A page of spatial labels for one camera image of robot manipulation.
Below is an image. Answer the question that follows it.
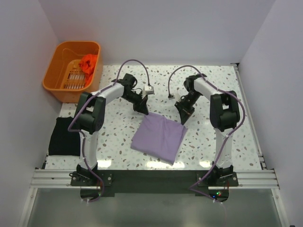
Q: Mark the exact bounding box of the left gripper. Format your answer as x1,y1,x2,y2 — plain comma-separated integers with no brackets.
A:
122,91,149,115

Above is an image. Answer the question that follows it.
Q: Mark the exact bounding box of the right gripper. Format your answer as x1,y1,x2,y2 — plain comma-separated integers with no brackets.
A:
175,90,202,125

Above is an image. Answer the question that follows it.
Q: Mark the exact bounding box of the purple t shirt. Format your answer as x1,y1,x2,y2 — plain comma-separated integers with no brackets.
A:
131,113,187,165

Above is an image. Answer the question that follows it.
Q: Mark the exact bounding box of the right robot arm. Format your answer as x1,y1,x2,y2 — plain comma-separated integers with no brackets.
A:
175,74,244,186

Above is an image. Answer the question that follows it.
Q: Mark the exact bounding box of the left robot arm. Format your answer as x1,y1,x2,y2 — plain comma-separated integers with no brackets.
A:
68,73,154,187

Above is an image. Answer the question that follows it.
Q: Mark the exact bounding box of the orange t shirt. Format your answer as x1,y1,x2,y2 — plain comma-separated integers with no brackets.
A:
79,54,98,83

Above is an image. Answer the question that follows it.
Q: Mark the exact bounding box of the orange plastic basket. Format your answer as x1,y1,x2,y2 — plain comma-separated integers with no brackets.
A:
42,41,103,103

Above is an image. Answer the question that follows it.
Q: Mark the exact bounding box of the folded black t shirt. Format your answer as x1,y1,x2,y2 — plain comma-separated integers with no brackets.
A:
48,117,80,157

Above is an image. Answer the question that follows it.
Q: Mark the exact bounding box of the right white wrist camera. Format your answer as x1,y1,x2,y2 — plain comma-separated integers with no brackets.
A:
168,93,180,100

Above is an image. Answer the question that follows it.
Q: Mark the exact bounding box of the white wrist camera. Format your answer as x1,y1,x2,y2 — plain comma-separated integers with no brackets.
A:
168,93,180,100
142,85,155,97

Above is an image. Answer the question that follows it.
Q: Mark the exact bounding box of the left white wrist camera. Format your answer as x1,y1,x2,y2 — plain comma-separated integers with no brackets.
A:
142,85,155,97

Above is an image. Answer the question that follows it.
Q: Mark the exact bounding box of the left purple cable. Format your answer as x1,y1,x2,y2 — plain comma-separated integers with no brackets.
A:
67,59,152,203

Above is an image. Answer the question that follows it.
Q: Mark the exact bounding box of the purple cable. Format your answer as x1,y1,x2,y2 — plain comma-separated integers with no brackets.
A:
167,65,247,198
67,59,152,203

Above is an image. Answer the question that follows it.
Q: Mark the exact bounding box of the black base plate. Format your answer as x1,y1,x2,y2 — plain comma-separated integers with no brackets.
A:
69,170,239,201

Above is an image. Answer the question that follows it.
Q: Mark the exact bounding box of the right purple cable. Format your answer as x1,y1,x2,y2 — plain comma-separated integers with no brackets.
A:
167,65,247,198

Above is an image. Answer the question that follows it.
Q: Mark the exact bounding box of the aluminium rail frame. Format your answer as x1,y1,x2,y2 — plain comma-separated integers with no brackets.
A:
18,61,291,227

